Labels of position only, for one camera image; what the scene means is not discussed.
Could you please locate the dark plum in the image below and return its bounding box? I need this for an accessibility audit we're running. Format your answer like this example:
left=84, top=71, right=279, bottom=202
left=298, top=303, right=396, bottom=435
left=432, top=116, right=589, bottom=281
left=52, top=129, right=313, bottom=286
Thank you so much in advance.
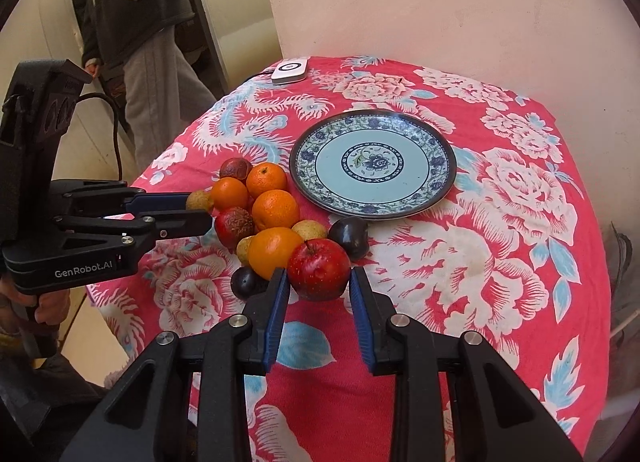
left=328, top=216, right=369, bottom=262
left=230, top=266, right=268, bottom=301

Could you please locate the red pomegranate-like fruit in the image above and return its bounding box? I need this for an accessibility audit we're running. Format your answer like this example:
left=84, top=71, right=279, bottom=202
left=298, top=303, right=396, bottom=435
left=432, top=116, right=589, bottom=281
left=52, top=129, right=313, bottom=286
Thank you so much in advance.
left=214, top=207, right=255, bottom=250

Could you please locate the small orange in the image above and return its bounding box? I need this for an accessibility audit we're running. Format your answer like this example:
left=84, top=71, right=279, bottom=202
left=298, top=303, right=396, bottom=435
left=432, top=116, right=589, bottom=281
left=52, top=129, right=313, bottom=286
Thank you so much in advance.
left=210, top=177, right=250, bottom=211

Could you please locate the red apple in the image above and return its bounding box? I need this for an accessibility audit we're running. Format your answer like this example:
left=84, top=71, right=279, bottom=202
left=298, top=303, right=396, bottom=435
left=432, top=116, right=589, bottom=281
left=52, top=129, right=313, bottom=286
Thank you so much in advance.
left=286, top=239, right=352, bottom=302

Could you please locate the tan longan small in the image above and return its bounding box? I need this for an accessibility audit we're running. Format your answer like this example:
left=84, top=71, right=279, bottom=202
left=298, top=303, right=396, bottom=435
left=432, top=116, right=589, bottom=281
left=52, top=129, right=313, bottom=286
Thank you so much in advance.
left=235, top=236, right=253, bottom=266

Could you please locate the wrinkled dark red fruit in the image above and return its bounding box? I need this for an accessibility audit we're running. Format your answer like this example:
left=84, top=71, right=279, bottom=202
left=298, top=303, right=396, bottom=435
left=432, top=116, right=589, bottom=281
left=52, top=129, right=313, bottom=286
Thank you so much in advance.
left=219, top=157, right=254, bottom=183

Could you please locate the tan longan fruit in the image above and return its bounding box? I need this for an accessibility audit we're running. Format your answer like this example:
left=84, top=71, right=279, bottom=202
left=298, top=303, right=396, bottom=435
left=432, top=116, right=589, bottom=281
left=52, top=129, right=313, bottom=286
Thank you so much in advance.
left=292, top=219, right=328, bottom=241

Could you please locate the person's left hand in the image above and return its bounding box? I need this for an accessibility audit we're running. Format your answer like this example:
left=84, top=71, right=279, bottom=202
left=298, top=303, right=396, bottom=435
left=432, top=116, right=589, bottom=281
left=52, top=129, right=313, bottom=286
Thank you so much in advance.
left=1, top=274, right=70, bottom=333

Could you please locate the blue patterned ceramic plate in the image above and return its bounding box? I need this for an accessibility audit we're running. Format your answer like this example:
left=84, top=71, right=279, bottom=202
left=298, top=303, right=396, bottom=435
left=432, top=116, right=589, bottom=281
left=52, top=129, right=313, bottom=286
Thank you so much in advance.
left=288, top=109, right=457, bottom=221

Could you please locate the red floral tablecloth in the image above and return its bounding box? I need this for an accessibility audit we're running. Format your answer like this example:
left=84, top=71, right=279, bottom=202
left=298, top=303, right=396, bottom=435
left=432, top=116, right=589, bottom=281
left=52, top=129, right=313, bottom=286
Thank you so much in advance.
left=88, top=56, right=610, bottom=450

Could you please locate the white square device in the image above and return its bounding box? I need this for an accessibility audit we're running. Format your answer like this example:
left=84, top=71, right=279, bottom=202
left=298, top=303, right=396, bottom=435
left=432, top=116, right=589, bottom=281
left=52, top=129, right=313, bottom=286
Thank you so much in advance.
left=270, top=57, right=308, bottom=84

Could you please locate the person in grey clothes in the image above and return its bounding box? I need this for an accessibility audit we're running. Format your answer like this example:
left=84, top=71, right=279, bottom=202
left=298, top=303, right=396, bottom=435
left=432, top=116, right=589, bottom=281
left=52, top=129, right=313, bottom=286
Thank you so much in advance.
left=81, top=0, right=216, bottom=169

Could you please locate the black cable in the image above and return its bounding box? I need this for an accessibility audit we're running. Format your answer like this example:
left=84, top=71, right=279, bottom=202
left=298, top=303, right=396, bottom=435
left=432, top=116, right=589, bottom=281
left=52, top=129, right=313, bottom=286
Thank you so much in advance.
left=74, top=92, right=125, bottom=183

